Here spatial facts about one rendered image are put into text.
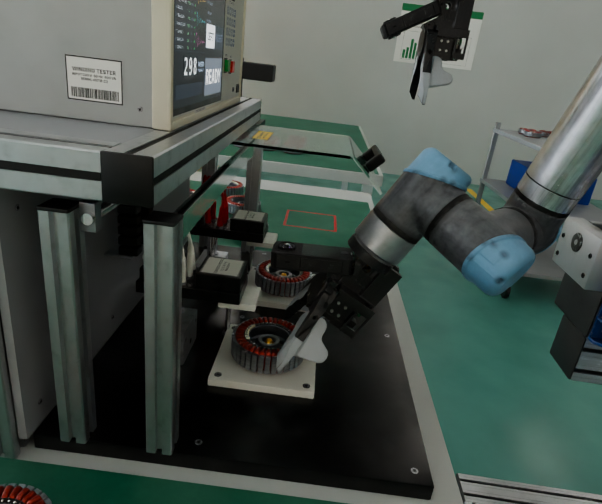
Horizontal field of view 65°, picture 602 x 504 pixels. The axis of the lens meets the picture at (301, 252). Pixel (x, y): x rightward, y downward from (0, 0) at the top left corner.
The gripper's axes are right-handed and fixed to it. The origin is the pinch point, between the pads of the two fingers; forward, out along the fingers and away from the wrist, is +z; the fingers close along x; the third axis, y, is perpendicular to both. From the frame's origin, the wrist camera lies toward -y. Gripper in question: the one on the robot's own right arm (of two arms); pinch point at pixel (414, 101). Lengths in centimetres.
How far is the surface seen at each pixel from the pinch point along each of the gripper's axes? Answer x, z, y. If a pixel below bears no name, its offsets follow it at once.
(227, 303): -45, 27, -27
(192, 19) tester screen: -42, -8, -33
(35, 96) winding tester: -50, 2, -48
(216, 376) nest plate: -48, 37, -27
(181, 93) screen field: -46, 0, -33
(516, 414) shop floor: 55, 115, 71
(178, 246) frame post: -60, 13, -29
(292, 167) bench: 116, 42, -33
